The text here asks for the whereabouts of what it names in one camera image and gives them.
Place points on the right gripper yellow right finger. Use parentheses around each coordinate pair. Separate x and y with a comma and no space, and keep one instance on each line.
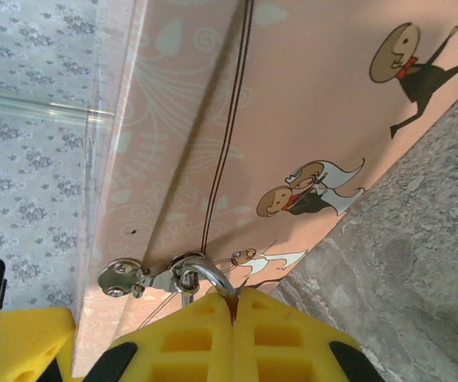
(292,358)

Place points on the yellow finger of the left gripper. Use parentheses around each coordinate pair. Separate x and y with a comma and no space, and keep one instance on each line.
(13,342)

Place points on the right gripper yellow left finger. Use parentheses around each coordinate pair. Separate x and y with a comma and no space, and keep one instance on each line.
(189,358)

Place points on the brass padlock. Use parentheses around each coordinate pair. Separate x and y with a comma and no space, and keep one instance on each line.
(217,279)

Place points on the silver metal hasp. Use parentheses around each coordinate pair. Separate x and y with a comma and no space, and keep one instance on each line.
(121,276)

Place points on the pink wedding cartoon box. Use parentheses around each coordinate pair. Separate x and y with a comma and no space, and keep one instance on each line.
(312,119)

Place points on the aluminium frame post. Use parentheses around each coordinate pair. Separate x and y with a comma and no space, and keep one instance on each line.
(33,106)

